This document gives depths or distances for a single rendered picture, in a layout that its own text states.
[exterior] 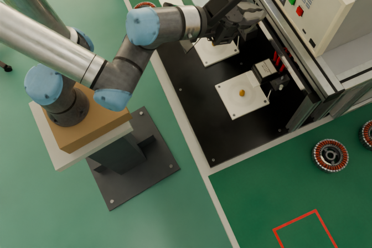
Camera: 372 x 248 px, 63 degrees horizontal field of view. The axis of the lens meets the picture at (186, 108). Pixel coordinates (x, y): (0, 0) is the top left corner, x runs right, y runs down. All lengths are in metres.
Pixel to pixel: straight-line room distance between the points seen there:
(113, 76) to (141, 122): 1.31
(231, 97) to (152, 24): 0.59
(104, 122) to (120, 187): 0.83
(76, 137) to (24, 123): 1.18
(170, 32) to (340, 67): 0.45
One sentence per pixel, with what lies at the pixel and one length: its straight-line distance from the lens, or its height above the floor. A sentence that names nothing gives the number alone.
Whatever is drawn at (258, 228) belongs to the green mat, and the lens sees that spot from 1.10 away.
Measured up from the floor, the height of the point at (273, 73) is 0.92.
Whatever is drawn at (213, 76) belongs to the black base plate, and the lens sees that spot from 1.20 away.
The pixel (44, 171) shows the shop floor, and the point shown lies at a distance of 2.14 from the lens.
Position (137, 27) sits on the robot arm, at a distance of 0.64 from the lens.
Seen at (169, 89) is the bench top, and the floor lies 0.75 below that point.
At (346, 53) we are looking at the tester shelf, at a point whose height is 1.11.
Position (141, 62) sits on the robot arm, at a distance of 0.72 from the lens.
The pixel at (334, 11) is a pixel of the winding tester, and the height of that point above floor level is 1.28.
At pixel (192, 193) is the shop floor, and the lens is 1.85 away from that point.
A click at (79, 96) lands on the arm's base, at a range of 1.14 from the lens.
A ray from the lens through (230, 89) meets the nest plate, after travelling 1.16.
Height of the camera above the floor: 1.84
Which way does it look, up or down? 68 degrees down
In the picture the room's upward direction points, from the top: 14 degrees counter-clockwise
